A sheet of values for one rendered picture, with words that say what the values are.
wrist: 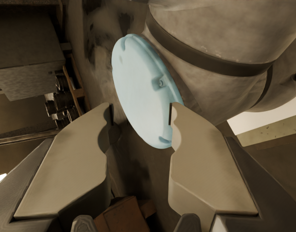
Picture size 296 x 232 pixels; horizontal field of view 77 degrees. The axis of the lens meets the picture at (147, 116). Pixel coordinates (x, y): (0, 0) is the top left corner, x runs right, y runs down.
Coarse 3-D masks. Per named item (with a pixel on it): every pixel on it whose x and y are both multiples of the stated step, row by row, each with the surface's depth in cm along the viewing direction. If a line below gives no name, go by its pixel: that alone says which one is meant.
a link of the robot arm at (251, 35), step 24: (144, 0) 15; (168, 0) 14; (192, 0) 13; (216, 0) 13; (240, 0) 12; (264, 0) 12; (288, 0) 12; (168, 24) 16; (192, 24) 15; (216, 24) 14; (240, 24) 13; (264, 24) 13; (288, 24) 14; (216, 48) 15; (240, 48) 15; (264, 48) 15
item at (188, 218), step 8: (80, 216) 5; (88, 216) 5; (184, 216) 5; (192, 216) 5; (72, 224) 5; (80, 224) 5; (88, 224) 5; (184, 224) 5; (192, 224) 5; (200, 224) 5
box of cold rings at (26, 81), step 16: (0, 16) 194; (16, 16) 200; (32, 16) 207; (48, 16) 215; (0, 32) 190; (16, 32) 195; (32, 32) 203; (48, 32) 210; (0, 48) 186; (16, 48) 192; (32, 48) 199; (48, 48) 206; (64, 48) 215; (0, 64) 182; (16, 64) 188; (32, 64) 195; (48, 64) 206; (64, 64) 218; (0, 80) 200; (16, 80) 211; (32, 80) 225; (48, 80) 240; (16, 96) 249; (32, 96) 267
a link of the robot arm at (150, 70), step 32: (160, 32) 17; (128, 64) 21; (160, 64) 17; (192, 64) 17; (224, 64) 16; (256, 64) 16; (128, 96) 25; (160, 96) 17; (192, 96) 19; (224, 96) 19; (256, 96) 26; (160, 128) 20
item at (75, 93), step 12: (72, 60) 225; (48, 72) 221; (60, 72) 229; (60, 84) 221; (60, 96) 217; (72, 96) 223; (84, 96) 224; (48, 108) 230; (60, 108) 221; (72, 108) 229; (84, 108) 253; (60, 120) 260; (72, 120) 219
